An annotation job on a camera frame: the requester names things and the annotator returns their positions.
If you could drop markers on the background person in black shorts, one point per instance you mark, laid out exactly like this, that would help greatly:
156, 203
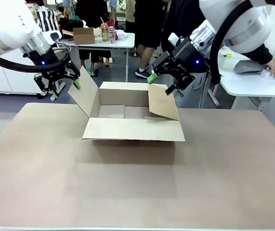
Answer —
149, 24

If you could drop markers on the yellow marker pen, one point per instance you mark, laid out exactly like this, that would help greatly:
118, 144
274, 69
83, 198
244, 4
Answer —
228, 55

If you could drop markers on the person torso in navy sweatshirt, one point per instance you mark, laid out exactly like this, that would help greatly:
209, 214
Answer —
180, 19

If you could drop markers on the clear plastic drink cup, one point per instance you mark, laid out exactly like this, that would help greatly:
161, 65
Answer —
112, 33

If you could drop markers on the right gripper black green-tipped finger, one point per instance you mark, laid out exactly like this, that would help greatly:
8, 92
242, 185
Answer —
181, 81
161, 63

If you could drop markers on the white side table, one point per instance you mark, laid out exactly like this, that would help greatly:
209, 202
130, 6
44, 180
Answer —
248, 84

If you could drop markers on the person's left forearm navy sleeve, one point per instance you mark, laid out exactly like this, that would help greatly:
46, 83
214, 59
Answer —
260, 55

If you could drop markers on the background person in black dress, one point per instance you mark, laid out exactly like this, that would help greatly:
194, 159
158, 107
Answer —
89, 12

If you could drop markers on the dark and green clothes pile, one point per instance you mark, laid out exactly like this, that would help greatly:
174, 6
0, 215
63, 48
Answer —
71, 22

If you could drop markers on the plastic cup with orange straw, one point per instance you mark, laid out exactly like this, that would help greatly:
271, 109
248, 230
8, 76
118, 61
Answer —
105, 34

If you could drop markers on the crumpled white cloth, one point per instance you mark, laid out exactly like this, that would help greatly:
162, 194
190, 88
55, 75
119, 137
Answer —
121, 34

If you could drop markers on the white plastic packet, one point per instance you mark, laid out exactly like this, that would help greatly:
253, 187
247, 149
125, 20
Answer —
267, 75

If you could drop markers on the black white striped bag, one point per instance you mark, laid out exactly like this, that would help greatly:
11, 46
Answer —
47, 19

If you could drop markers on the grey soft pouch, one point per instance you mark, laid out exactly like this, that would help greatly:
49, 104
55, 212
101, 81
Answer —
248, 66

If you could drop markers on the white low cabinet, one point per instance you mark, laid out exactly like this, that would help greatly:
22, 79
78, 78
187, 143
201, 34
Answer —
7, 77

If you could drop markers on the background person with blue sleeve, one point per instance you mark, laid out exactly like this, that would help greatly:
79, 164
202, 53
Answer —
67, 8

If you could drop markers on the background person in beige shirt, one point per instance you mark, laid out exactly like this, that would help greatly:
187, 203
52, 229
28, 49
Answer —
130, 12

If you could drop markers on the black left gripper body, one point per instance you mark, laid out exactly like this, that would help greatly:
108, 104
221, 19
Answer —
47, 63

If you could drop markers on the white background table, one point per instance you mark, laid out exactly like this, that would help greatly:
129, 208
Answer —
125, 42

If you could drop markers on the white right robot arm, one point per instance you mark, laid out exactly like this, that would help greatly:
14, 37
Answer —
243, 21

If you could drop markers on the large brown cardboard box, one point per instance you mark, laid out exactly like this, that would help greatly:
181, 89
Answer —
132, 131

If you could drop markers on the left gripper black green-tipped finger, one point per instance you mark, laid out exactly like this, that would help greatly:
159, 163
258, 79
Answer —
44, 85
73, 73

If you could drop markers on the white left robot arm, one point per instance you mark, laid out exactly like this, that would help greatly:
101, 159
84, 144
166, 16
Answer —
7, 26

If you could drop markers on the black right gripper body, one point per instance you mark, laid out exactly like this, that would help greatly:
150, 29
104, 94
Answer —
185, 57

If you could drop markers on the small open cardboard box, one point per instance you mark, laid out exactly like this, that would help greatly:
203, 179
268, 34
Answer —
83, 36

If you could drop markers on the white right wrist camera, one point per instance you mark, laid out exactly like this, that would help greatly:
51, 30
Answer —
174, 38

